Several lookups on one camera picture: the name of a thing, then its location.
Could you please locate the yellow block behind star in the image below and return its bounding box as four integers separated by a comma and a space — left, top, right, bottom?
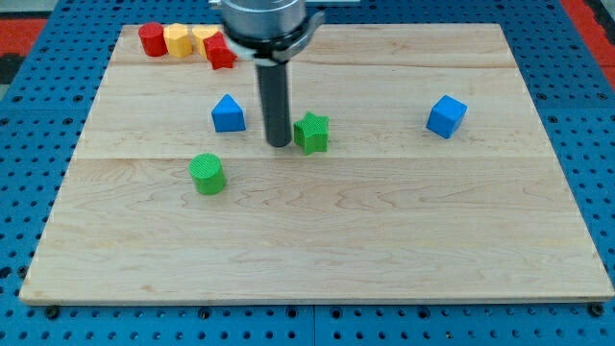
191, 25, 219, 60

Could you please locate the red cylinder block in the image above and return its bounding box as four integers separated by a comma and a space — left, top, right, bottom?
137, 22, 167, 57

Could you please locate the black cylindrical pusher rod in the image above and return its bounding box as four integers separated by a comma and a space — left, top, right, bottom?
256, 63, 291, 148

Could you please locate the blue triangle block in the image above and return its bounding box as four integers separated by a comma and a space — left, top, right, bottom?
211, 94, 246, 133

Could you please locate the light wooden board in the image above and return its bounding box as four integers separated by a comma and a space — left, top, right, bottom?
20, 24, 614, 306

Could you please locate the green cylinder block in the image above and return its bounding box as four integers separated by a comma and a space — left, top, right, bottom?
188, 153, 226, 195

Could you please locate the blue cube block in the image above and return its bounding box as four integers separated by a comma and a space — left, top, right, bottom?
426, 95, 468, 139

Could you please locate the yellow hexagon block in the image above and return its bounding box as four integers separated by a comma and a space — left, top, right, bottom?
163, 23, 193, 58

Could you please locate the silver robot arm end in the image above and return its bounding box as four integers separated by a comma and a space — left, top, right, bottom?
209, 0, 326, 66

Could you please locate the red star block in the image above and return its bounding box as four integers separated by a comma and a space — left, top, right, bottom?
203, 32, 236, 70

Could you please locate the green star block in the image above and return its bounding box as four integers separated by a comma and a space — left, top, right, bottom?
293, 111, 330, 156

